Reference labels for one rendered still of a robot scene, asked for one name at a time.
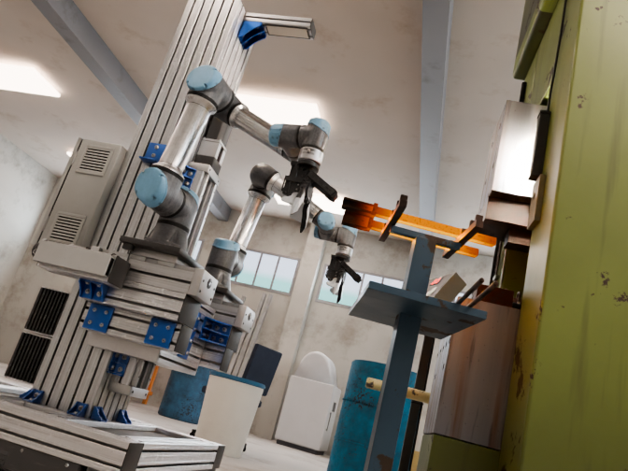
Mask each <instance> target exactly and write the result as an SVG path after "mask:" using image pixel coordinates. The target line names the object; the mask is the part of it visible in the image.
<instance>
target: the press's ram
mask: <svg viewBox="0 0 628 471"><path fill-rule="evenodd" d="M541 109H542V110H547V106H540V105H535V104H529V103H523V102H517V101H511V100H507V101H506V104H505V106H504V109H503V111H502V114H501V116H500V119H499V121H498V123H497V125H496V128H495V130H494V133H493V135H492V141H491V146H490V151H489V157H488V162H487V167H486V173H485V179H484V183H483V189H482V195H481V199H480V205H479V211H478V214H480V212H481V210H482V209H483V207H484V205H485V203H486V201H487V199H488V197H489V196H493V197H498V198H504V199H508V200H513V201H518V202H523V203H528V204H531V198H532V192H533V186H534V184H535V181H531V180H528V177H529V174H530V167H531V162H532V155H533V148H534V143H535V130H536V124H537V115H538V113H539V111H540V110H541Z"/></svg>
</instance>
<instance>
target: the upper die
mask: <svg viewBox="0 0 628 471"><path fill-rule="evenodd" d="M530 205H531V204H528V203H523V202H518V201H513V200H508V199H504V198H498V197H493V196H489V197H488V199H487V201H486V203H485V205H484V207H483V209H482V210H481V212H480V214H479V215H482V216H483V221H484V223H483V228H482V229H481V230H480V231H479V232H478V233H479V234H483V235H486V236H492V237H496V240H497V241H502V242H505V236H506V233H507V231H508V229H509V228H515V229H520V230H524V231H529V232H532V231H531V230H527V224H528V218H529V211H530Z"/></svg>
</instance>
